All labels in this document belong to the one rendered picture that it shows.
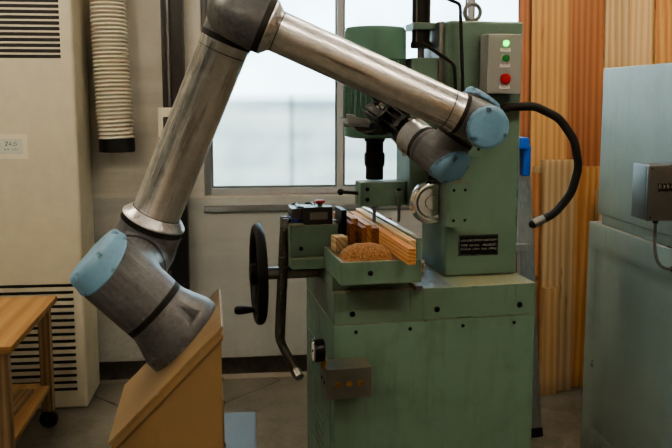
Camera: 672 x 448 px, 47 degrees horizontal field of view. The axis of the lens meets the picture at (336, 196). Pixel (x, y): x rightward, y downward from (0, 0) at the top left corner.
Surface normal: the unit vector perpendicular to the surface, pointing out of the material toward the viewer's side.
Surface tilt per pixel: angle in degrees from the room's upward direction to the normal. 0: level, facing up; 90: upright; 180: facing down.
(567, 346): 87
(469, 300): 90
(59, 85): 90
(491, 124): 99
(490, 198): 90
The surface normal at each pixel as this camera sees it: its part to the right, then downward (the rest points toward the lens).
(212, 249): 0.11, 0.12
